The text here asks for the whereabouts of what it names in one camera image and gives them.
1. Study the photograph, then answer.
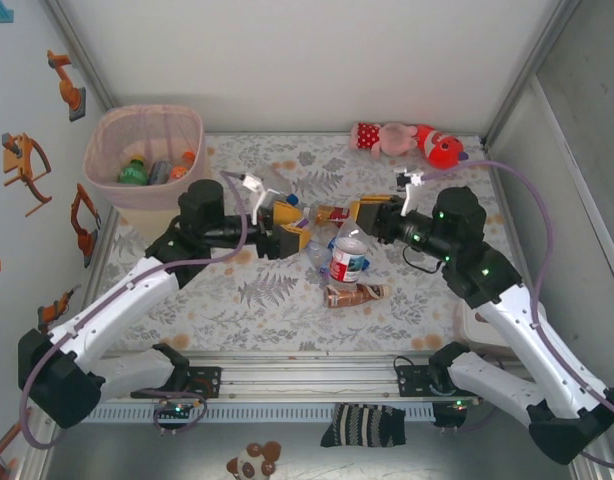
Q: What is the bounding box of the red gold label tea bottle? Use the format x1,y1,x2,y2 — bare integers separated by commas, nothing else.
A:
306,202,354,226

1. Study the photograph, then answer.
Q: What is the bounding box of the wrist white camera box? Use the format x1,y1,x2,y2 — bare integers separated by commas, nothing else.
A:
392,167,426,217
239,171,279,225

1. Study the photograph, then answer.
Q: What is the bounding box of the clear bottle dark blue label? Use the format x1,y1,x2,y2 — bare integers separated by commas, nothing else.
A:
256,168,301,205

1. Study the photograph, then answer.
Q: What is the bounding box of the pink mesh bin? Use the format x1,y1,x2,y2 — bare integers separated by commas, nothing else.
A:
82,103,213,236

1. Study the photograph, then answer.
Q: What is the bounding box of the aluminium frame post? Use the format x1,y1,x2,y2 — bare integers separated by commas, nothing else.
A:
44,0,119,109
479,0,586,149

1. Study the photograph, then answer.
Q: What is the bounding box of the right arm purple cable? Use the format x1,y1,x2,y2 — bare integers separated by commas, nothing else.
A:
420,159,614,471

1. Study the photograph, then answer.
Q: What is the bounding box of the slim green soda bottle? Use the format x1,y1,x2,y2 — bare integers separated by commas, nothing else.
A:
117,155,149,185

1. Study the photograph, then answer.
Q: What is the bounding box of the black white striped sock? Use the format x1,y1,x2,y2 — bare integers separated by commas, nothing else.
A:
319,402,408,450

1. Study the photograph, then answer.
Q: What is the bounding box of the red fish plush toy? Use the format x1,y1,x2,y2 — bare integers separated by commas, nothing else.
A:
414,123,471,171

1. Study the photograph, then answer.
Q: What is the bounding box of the red label red cap bottle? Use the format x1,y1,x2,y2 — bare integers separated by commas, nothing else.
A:
327,215,371,286

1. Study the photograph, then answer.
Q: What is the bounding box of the brown white plush toy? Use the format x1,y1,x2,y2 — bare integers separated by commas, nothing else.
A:
225,439,283,479

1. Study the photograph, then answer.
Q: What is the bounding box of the light blue label bottle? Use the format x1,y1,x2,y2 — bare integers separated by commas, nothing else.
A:
146,159,174,187

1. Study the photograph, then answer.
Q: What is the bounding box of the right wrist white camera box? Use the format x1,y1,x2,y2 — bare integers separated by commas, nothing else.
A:
392,167,426,217

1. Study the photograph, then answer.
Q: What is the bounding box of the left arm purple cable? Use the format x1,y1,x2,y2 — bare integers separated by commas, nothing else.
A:
17,169,248,449

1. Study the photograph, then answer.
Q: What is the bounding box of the controller board green light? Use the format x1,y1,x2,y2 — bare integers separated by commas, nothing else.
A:
156,399,201,419
434,398,481,416

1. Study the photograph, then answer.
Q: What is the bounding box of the brown coffee drink bottle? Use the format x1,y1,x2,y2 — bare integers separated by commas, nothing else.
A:
322,281,392,310

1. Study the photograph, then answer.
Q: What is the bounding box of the white rectangular box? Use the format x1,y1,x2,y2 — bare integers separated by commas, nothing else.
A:
456,299,513,357

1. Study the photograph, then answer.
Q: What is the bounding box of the purple grape label bottle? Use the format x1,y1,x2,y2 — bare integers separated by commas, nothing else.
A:
295,205,313,240

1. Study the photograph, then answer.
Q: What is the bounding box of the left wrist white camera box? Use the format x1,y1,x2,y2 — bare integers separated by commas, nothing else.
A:
239,171,279,225

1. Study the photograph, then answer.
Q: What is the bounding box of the orange label orange cap bottle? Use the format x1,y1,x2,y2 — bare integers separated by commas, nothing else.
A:
167,150,197,182

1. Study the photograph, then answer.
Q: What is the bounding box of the pink pig plush toy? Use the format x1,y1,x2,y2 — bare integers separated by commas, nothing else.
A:
349,121,421,160

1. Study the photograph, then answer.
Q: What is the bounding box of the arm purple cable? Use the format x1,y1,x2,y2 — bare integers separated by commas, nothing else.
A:
420,159,614,471
17,169,248,449

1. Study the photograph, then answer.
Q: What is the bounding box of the white slotted cable duct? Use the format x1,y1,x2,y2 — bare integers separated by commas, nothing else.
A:
86,403,436,422

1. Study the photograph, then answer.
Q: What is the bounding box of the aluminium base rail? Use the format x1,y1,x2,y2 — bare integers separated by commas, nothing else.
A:
86,349,538,401

